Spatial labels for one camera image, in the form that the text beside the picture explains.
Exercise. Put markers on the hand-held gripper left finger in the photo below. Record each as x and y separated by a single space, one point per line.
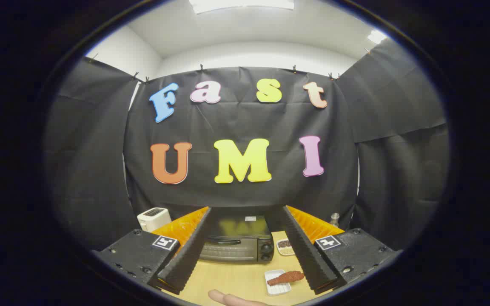
185 259

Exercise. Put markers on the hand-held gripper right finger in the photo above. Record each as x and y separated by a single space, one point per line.
309 259

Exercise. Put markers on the reddish-brown meat piece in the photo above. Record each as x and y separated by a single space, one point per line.
286 277

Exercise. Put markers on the black toaster oven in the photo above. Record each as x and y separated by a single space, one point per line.
236 244

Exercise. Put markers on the white bread toaster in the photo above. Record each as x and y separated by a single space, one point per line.
153 219

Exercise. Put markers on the white divided spice dish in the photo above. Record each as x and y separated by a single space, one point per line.
284 247

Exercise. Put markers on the small white rectangular tray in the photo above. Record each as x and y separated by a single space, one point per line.
277 289

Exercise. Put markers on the clear glass bottle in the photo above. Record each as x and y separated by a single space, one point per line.
334 220

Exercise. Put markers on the small ceiling light panel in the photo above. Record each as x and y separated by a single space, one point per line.
377 36

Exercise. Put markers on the long ceiling light panel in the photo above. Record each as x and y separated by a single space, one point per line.
240 4

